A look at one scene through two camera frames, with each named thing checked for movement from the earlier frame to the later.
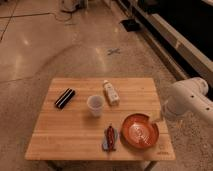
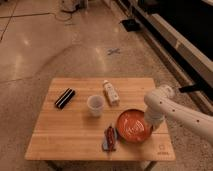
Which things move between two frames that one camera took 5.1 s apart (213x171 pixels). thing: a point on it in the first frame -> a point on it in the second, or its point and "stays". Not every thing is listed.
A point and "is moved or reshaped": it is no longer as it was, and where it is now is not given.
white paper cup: (96, 103) stays
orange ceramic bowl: (139, 132) is moved or reshaped
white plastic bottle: (111, 94) stays
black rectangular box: (64, 98) stays
